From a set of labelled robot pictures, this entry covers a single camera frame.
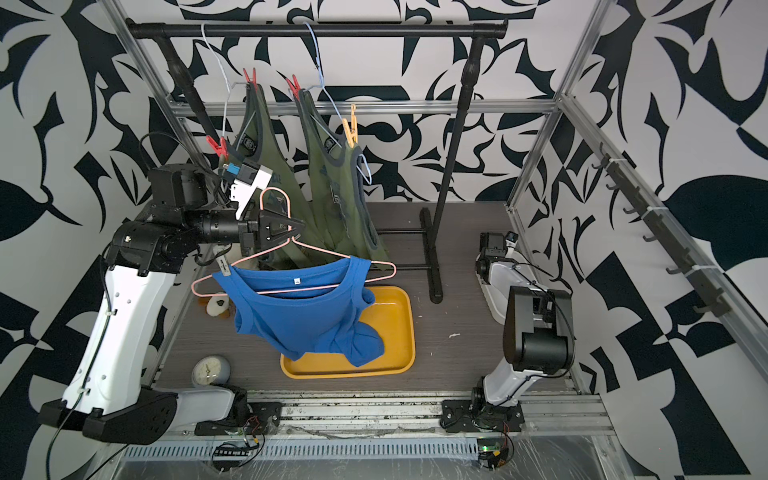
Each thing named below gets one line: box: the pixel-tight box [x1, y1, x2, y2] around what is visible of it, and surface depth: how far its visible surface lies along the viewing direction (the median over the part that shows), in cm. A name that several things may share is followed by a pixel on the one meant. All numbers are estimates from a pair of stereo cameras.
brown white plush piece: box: [198, 295, 230, 319], surface depth 93 cm
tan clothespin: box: [342, 103, 358, 149], surface depth 58 cm
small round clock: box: [191, 354, 231, 387], surface depth 80 cm
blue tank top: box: [213, 257, 385, 367], surface depth 63 cm
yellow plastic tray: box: [280, 286, 416, 379], surface depth 86 cm
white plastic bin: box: [475, 252, 511, 325], surface depth 68 cm
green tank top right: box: [294, 87, 391, 270], surface depth 74 cm
